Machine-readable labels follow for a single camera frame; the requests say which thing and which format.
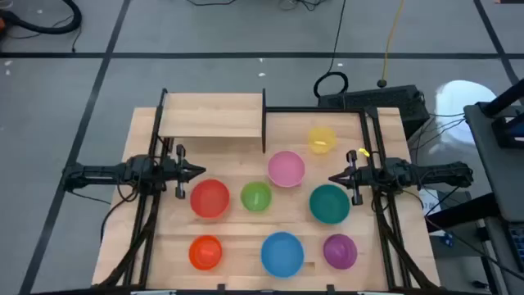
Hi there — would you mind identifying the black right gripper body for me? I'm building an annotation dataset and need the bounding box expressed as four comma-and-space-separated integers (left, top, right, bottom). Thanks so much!
346, 149, 381, 207

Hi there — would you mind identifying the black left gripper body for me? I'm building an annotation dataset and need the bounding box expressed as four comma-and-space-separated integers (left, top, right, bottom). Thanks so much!
160, 143, 190, 201

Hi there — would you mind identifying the red plastic bowl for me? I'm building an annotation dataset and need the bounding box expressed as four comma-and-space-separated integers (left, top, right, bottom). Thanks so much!
189, 178, 231, 219

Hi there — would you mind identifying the yellow plastic bowl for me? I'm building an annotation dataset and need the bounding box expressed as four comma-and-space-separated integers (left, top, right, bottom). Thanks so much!
307, 126, 338, 156

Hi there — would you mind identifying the orange plastic bowl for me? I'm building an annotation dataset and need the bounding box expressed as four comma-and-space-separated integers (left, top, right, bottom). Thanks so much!
187, 234, 224, 271

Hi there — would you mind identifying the blue plastic bowl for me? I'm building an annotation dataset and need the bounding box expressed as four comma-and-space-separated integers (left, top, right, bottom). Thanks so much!
260, 231, 305, 279

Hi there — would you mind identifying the wooden shelf with black sides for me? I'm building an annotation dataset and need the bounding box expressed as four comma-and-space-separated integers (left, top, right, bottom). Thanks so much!
157, 88, 268, 155

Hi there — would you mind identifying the teal plastic bowl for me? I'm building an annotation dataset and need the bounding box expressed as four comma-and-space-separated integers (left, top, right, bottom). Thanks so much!
309, 184, 352, 225

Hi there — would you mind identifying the pink plastic bowl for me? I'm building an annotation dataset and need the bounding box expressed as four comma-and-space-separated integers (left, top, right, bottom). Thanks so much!
267, 150, 306, 188

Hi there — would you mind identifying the green plastic bowl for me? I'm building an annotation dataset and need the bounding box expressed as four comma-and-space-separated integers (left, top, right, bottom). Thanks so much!
240, 180, 273, 213

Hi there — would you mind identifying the purple plastic bowl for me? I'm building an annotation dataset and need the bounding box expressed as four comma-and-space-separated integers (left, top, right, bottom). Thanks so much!
323, 233, 359, 270

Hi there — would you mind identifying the black computer tower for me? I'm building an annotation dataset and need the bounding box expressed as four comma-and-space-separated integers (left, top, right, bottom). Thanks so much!
318, 84, 431, 140

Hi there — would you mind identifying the white paper sheet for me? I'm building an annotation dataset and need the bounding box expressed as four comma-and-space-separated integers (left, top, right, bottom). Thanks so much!
418, 197, 442, 217

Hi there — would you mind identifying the white round stool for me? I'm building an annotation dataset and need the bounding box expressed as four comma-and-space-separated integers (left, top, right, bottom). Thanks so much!
434, 79, 499, 145

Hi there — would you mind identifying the grey cart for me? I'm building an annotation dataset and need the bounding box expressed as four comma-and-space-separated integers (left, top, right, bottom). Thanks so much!
463, 102, 524, 223

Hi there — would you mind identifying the black device on cart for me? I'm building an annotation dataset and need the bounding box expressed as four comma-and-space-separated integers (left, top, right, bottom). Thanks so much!
478, 77, 524, 149

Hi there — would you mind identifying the laptop keyboard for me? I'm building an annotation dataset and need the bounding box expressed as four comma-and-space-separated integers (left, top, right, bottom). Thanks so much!
506, 223, 524, 268

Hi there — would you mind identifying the black metal table frame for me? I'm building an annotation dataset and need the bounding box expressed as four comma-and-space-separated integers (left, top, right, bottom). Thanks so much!
97, 88, 441, 291

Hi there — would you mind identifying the black floor cable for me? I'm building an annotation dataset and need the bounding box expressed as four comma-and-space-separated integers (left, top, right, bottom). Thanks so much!
99, 187, 140, 243

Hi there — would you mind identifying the black cable with loop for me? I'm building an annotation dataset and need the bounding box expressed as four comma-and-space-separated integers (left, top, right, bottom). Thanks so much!
313, 0, 350, 99

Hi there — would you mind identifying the yellow cable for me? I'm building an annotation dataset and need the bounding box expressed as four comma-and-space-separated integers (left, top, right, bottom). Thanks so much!
377, 0, 406, 89

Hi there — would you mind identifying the thick black hose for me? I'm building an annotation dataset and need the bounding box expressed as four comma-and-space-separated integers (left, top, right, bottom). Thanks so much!
0, 0, 83, 36

